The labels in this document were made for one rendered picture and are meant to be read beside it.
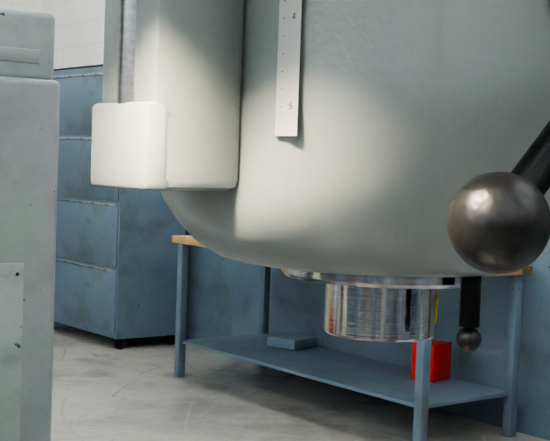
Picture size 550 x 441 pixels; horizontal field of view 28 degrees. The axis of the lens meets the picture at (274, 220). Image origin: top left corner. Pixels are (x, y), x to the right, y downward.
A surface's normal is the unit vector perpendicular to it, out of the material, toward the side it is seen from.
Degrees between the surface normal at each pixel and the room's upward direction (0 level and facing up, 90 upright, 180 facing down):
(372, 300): 90
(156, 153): 90
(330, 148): 104
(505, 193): 55
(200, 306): 90
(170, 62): 90
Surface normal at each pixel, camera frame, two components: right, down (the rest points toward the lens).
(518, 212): 0.15, -0.18
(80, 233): -0.79, 0.00
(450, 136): 0.31, 0.50
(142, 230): 0.61, 0.07
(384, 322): 0.00, 0.05
